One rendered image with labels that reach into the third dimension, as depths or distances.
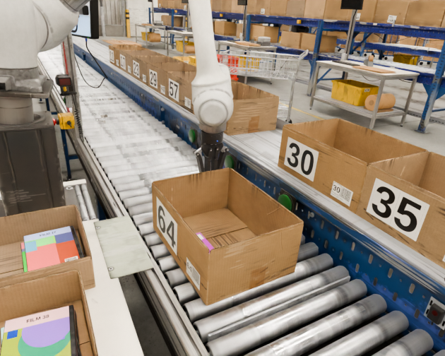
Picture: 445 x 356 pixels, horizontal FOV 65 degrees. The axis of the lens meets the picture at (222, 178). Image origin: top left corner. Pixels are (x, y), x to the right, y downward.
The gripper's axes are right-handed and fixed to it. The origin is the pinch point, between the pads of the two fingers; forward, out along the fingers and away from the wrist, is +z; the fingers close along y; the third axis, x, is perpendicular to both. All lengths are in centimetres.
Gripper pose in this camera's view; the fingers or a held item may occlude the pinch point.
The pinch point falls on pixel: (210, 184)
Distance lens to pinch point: 125.0
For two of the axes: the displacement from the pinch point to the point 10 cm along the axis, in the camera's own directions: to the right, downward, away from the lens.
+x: 4.9, 4.0, -7.8
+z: -0.6, 9.0, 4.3
